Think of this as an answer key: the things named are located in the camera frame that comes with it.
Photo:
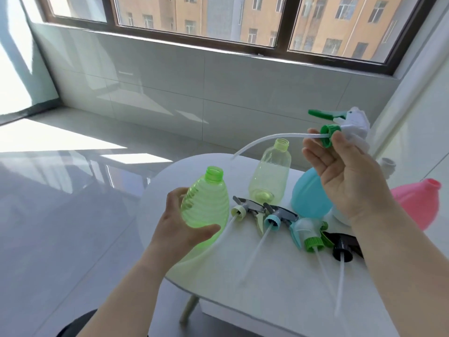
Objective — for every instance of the pale yellow clear bottle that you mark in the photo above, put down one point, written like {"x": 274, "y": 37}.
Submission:
{"x": 270, "y": 171}

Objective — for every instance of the orange building outside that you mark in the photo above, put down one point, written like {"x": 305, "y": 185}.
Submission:
{"x": 252, "y": 17}

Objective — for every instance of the white spray head green trigger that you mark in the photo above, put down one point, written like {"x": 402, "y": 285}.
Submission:
{"x": 352, "y": 124}

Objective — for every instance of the wooden table leg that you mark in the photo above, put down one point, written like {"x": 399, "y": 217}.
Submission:
{"x": 188, "y": 309}

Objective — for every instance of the teal blue round bottle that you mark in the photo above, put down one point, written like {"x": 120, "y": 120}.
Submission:
{"x": 310, "y": 196}

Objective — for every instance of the grey spray head yellow cap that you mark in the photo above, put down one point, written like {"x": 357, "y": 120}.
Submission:
{"x": 245, "y": 207}

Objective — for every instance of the person's left thumb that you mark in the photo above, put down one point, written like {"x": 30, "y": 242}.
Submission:
{"x": 205, "y": 232}

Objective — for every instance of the black spray head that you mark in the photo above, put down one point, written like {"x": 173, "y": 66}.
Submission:
{"x": 345, "y": 247}

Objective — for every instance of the person's left forearm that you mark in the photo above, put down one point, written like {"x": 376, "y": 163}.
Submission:
{"x": 129, "y": 298}

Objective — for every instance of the person's right forearm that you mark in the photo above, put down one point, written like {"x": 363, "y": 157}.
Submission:
{"x": 403, "y": 270}

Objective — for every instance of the person's left hand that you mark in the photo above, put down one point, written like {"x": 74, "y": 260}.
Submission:
{"x": 168, "y": 235}

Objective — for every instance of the person's dark trousers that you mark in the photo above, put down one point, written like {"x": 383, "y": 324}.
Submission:
{"x": 75, "y": 324}

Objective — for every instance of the dark window frame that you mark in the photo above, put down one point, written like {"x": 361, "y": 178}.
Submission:
{"x": 287, "y": 22}

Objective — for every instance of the teal spray head green cap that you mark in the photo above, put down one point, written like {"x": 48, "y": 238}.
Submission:
{"x": 308, "y": 231}

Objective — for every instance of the white plastic bottle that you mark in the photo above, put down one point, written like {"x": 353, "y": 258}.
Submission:
{"x": 387, "y": 168}

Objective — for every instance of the pink plastic bottle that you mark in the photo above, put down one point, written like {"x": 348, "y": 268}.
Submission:
{"x": 415, "y": 203}

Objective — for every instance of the grey spray head blue cap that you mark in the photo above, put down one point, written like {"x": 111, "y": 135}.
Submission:
{"x": 277, "y": 215}

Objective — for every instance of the green ribbed plastic bottle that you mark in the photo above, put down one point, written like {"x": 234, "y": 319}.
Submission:
{"x": 205, "y": 203}

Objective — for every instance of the person's right thumb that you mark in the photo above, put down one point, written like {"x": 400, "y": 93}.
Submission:
{"x": 339, "y": 145}

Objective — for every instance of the person's right hand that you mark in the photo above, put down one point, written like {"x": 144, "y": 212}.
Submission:
{"x": 350, "y": 182}

